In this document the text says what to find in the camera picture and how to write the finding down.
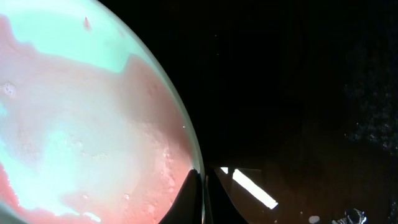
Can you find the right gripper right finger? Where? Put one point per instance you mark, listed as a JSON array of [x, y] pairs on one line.
[[219, 208]]

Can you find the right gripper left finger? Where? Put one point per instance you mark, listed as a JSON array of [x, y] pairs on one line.
[[187, 207]]

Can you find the mint plate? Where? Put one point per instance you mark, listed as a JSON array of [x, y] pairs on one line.
[[92, 129]]

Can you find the round black tray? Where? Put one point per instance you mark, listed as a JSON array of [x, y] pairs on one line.
[[294, 103]]

